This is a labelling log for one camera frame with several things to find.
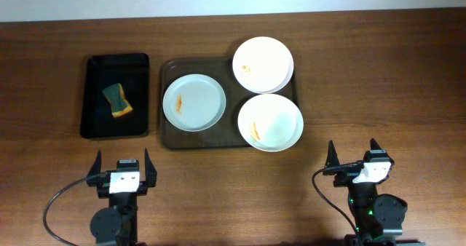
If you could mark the white bowl plate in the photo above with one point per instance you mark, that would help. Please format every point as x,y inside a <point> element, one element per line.
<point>270,122</point>

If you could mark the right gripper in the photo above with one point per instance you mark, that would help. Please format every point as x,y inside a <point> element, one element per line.
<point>342,180</point>

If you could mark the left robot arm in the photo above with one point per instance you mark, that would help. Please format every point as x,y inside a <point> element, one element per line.
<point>117,224</point>

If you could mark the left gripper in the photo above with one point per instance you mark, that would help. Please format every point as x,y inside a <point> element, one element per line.
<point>103,183</point>

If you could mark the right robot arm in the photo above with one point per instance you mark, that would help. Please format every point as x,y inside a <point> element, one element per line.
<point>378,218</point>

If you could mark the pale blue-white plate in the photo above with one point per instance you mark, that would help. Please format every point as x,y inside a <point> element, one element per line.
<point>194,102</point>

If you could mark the black rectangular tray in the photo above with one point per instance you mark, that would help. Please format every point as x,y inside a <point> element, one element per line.
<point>132,71</point>

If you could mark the white plate with orange stain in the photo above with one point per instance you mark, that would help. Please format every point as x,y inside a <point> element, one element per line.
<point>263,65</point>

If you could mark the brown serving tray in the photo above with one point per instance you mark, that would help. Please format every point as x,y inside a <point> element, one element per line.
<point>223,134</point>

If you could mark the green and yellow sponge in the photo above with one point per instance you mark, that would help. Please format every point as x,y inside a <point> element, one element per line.
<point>119,104</point>

